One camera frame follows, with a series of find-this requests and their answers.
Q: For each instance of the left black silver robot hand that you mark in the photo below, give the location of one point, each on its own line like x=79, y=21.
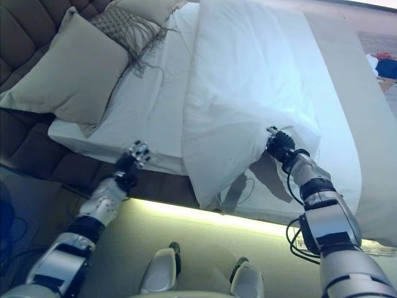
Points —
x=131, y=161

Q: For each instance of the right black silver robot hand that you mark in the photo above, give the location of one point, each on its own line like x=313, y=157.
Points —
x=280, y=146

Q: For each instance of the white duvet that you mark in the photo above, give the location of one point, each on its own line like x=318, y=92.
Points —
x=248, y=77

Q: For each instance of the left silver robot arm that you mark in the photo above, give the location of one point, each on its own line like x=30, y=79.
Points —
x=102, y=198

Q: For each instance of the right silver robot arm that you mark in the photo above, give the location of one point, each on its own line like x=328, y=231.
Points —
x=328, y=223

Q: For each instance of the beige bed cover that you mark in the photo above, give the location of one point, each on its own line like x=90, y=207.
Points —
x=366, y=124

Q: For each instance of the white mattress sheet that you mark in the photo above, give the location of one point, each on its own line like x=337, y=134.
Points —
x=155, y=108

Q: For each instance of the large beige pillow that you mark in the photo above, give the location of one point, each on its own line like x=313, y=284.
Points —
x=68, y=71

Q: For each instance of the left silver robot leg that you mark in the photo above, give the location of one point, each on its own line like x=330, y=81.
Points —
x=158, y=270

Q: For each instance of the silver robot leg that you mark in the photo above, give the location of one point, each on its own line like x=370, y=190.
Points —
x=248, y=279
x=158, y=270

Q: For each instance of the white garment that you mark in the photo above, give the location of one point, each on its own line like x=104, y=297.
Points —
x=371, y=65

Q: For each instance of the cardboard box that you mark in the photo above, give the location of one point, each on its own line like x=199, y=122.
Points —
x=387, y=84

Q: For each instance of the black garment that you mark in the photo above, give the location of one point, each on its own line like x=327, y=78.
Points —
x=387, y=69

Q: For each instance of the red garment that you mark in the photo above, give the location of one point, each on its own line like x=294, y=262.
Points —
x=383, y=56

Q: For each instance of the right silver robot leg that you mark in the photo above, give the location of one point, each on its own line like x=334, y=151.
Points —
x=248, y=279

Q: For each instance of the patterned fringed cushion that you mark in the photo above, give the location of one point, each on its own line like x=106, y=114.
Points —
x=118, y=21

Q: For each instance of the light grey rug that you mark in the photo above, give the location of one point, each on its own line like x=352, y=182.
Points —
x=378, y=43

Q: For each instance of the small beige pillow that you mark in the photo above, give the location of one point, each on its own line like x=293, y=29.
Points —
x=145, y=7

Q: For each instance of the grey tufted headboard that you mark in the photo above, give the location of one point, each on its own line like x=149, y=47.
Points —
x=18, y=34

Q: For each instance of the brown upholstered bed frame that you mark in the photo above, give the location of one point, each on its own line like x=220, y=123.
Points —
x=37, y=146

